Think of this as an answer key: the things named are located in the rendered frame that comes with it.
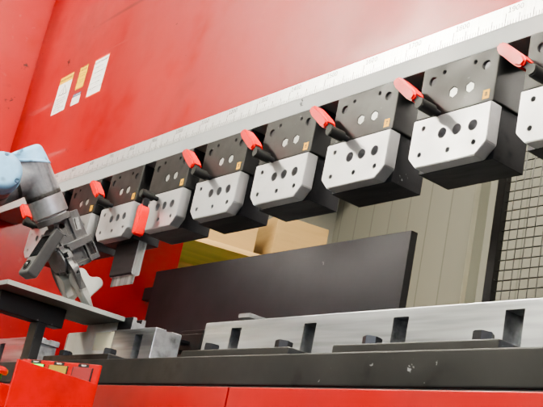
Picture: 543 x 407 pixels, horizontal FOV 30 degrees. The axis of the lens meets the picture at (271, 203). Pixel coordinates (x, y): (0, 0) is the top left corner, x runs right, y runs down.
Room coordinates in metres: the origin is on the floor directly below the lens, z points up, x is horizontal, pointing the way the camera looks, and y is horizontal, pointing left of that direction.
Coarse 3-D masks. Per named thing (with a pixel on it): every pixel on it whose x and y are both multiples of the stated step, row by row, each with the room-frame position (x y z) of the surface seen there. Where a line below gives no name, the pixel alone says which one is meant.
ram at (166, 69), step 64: (64, 0) 2.77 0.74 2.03; (128, 0) 2.37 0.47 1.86; (192, 0) 2.07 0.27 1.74; (256, 0) 1.83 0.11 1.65; (320, 0) 1.64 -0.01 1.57; (384, 0) 1.49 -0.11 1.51; (448, 0) 1.36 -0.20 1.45; (512, 0) 1.25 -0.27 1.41; (64, 64) 2.64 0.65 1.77; (128, 64) 2.28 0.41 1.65; (192, 64) 2.00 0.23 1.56; (256, 64) 1.79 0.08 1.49; (320, 64) 1.61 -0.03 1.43; (64, 128) 2.53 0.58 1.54; (128, 128) 2.20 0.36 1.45; (256, 128) 1.75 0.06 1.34
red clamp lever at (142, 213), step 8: (144, 192) 1.97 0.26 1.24; (152, 192) 1.98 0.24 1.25; (144, 200) 1.98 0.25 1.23; (152, 200) 1.99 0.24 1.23; (144, 208) 1.98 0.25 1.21; (136, 216) 1.98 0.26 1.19; (144, 216) 1.98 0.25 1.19; (136, 224) 1.97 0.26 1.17; (144, 224) 1.98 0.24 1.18; (136, 232) 1.97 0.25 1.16
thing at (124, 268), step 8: (120, 248) 2.17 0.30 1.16; (128, 248) 2.14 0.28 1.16; (136, 248) 2.11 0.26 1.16; (144, 248) 2.11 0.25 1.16; (120, 256) 2.16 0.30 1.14; (128, 256) 2.13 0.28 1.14; (136, 256) 2.11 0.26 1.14; (112, 264) 2.19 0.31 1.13; (120, 264) 2.15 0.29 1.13; (128, 264) 2.12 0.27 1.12; (136, 264) 2.11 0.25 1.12; (112, 272) 2.18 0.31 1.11; (120, 272) 2.14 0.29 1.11; (128, 272) 2.11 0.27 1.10; (136, 272) 2.11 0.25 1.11; (112, 280) 2.19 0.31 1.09; (120, 280) 2.16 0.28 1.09; (128, 280) 2.13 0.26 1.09
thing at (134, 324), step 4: (124, 320) 2.07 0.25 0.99; (128, 320) 2.06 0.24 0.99; (132, 320) 2.05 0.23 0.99; (136, 320) 2.05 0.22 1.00; (140, 320) 2.06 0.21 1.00; (120, 324) 2.08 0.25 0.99; (124, 324) 2.07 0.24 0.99; (128, 324) 2.05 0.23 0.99; (132, 324) 2.04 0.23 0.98; (136, 324) 2.05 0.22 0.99; (140, 324) 2.05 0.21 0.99; (144, 324) 2.06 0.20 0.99; (120, 328) 2.08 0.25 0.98; (124, 328) 2.07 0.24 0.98; (128, 328) 2.05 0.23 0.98; (132, 328) 2.04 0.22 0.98; (136, 328) 2.05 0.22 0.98; (140, 328) 2.05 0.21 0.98
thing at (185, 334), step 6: (192, 330) 2.25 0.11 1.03; (198, 330) 2.23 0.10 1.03; (204, 330) 2.21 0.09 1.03; (186, 336) 2.25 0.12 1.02; (192, 336) 2.22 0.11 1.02; (198, 336) 2.20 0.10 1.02; (180, 342) 2.22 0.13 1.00; (186, 342) 2.22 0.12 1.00; (192, 342) 2.22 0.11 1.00; (198, 342) 2.20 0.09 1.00; (180, 348) 2.26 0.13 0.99; (186, 348) 2.24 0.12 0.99; (192, 348) 2.21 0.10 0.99; (198, 348) 2.20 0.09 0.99; (180, 354) 2.30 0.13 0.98
